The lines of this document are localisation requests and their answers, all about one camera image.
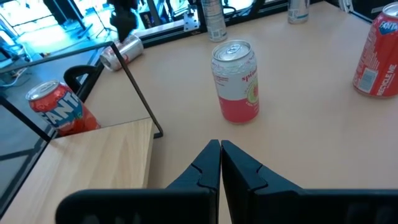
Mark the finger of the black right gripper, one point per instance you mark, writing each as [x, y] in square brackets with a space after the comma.
[123, 28]

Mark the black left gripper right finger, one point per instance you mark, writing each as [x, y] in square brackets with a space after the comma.
[264, 202]

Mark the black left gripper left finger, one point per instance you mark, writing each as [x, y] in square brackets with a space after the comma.
[186, 202]

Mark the silver Diet Coke can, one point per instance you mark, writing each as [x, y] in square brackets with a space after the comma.
[127, 53]

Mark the slim silver teal can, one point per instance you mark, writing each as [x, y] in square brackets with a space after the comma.
[298, 11]
[214, 21]

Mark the red strawberry Fanta can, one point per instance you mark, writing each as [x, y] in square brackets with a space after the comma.
[62, 109]
[377, 56]

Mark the white pink Spindrift can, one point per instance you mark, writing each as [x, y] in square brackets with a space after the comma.
[236, 93]

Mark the wooden tray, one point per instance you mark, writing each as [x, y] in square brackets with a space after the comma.
[93, 161]

